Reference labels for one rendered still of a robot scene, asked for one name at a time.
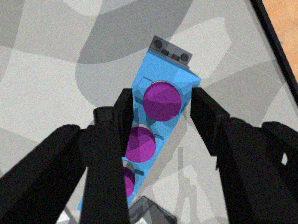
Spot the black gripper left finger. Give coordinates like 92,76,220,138
0,88,134,224

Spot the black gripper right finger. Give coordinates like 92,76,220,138
190,87,298,224

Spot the white key housing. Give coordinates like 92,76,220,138
128,195,177,224

